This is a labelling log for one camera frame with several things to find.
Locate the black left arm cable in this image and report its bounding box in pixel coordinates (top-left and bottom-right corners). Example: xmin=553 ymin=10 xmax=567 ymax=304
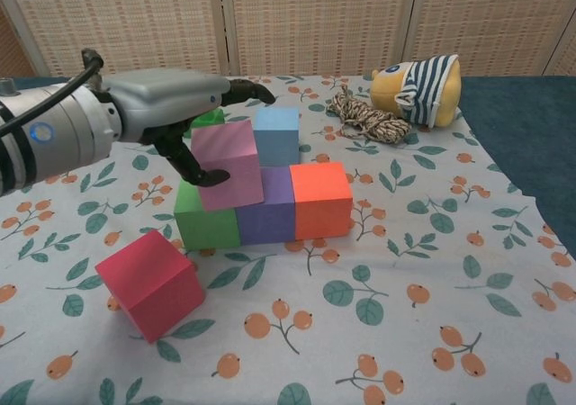
xmin=0 ymin=49 xmax=105 ymax=139

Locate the yellow plush toy striped shirt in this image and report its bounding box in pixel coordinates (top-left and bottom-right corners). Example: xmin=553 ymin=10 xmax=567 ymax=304
xmin=370 ymin=53 xmax=463 ymax=130

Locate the purple foam cube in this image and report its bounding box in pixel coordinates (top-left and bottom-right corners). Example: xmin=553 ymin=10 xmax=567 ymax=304
xmin=236 ymin=166 xmax=298 ymax=247

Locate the crimson red foam cube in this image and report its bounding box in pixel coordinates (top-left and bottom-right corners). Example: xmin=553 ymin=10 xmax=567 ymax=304
xmin=94 ymin=229 xmax=205 ymax=345

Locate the green foam cube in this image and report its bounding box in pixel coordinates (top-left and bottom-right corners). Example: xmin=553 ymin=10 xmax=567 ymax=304
xmin=174 ymin=177 xmax=242 ymax=251

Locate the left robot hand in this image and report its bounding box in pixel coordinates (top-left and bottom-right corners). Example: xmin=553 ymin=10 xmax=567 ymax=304
xmin=101 ymin=68 xmax=277 ymax=188

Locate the woven folding screen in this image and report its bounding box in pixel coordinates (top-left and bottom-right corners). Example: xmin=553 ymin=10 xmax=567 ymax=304
xmin=0 ymin=0 xmax=576 ymax=80

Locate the pink foam cube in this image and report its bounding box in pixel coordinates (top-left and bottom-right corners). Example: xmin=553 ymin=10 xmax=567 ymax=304
xmin=190 ymin=121 xmax=266 ymax=212

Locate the light blue foam cube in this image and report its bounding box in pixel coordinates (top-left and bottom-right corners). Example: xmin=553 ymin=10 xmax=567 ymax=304
xmin=253 ymin=106 xmax=302 ymax=167

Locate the orange foam cube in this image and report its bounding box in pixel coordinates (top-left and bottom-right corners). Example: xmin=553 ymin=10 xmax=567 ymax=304
xmin=289 ymin=161 xmax=355 ymax=240

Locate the green toy building brick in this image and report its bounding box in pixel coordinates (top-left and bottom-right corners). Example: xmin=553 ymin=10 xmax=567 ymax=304
xmin=191 ymin=107 xmax=226 ymax=130

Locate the striped twine rope bundle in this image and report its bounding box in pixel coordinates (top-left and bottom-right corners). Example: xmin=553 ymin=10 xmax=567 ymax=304
xmin=326 ymin=85 xmax=413 ymax=146

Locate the floral fruit print tablecloth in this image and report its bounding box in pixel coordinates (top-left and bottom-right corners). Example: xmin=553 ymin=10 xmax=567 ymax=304
xmin=0 ymin=75 xmax=576 ymax=405

